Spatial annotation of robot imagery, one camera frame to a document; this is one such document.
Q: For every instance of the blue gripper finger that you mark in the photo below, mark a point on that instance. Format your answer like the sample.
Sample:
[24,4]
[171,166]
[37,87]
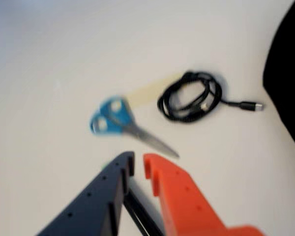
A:
[93,201]

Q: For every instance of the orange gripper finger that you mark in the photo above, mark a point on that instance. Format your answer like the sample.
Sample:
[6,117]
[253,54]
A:
[186,209]

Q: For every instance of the black fabric bag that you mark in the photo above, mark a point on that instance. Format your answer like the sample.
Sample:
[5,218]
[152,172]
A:
[290,61]

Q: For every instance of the black marker with green cap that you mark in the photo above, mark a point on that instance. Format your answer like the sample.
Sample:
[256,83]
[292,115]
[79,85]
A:
[142,216]

